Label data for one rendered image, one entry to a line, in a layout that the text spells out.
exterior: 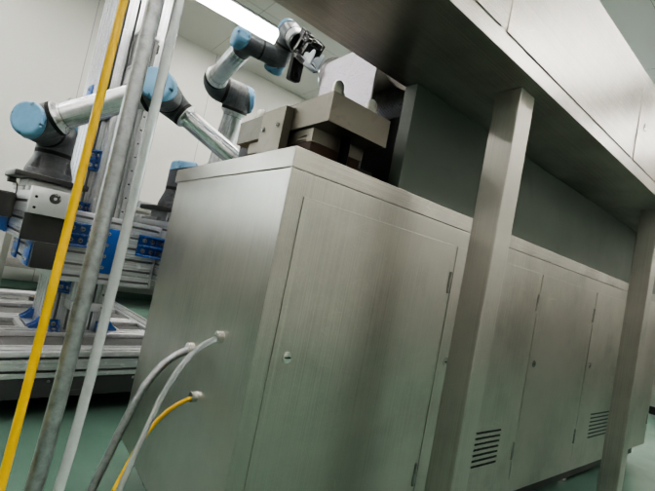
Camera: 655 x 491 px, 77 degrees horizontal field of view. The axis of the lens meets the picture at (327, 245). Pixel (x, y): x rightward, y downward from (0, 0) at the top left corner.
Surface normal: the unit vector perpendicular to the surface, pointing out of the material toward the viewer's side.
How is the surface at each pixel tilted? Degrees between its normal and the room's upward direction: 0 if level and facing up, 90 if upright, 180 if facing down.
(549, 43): 90
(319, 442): 90
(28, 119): 94
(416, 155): 90
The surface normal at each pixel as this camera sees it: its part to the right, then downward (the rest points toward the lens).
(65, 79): 0.61, 0.07
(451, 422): -0.76, -0.19
